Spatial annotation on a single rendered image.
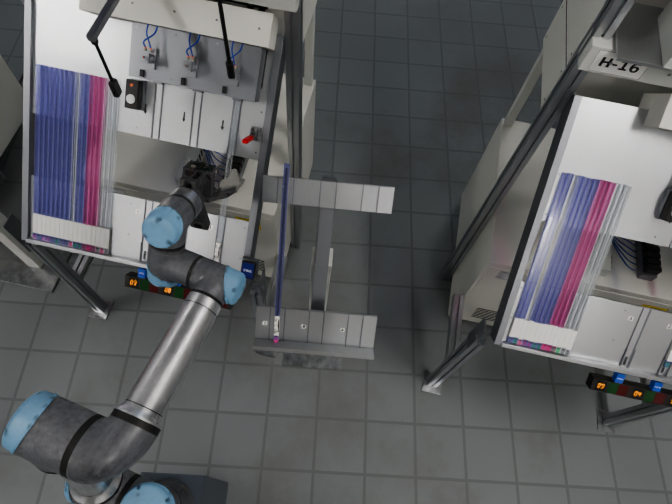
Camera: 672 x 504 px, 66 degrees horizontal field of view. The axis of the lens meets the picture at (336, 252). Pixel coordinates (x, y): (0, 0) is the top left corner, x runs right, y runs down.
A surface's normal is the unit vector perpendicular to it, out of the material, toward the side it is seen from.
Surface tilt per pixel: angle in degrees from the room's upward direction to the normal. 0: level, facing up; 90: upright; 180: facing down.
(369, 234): 0
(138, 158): 0
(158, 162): 0
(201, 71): 43
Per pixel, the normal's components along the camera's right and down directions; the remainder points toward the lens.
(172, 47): -0.09, 0.28
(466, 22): 0.07, -0.44
